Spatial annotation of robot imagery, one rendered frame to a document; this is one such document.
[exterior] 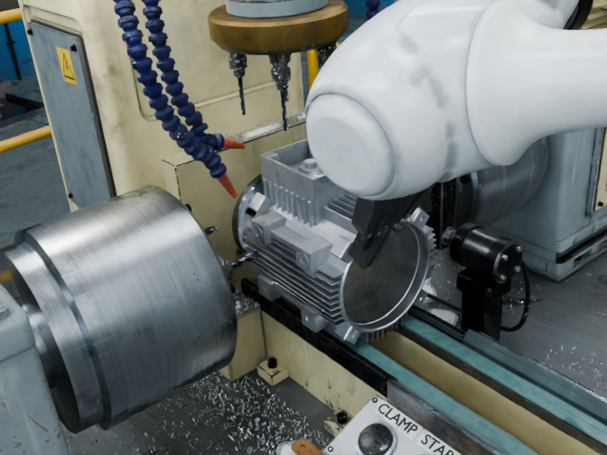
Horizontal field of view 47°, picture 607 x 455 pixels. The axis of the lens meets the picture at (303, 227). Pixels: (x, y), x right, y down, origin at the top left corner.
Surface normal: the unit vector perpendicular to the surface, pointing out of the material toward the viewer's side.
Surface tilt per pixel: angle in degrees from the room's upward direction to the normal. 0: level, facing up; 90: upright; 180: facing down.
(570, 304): 0
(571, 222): 89
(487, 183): 81
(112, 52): 90
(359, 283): 24
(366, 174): 97
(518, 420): 90
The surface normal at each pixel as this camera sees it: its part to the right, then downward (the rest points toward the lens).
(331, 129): -0.65, 0.58
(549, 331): -0.07, -0.88
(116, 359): 0.61, 0.18
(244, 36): -0.45, 0.45
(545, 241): -0.78, 0.34
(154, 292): 0.50, -0.18
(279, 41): 0.06, 0.47
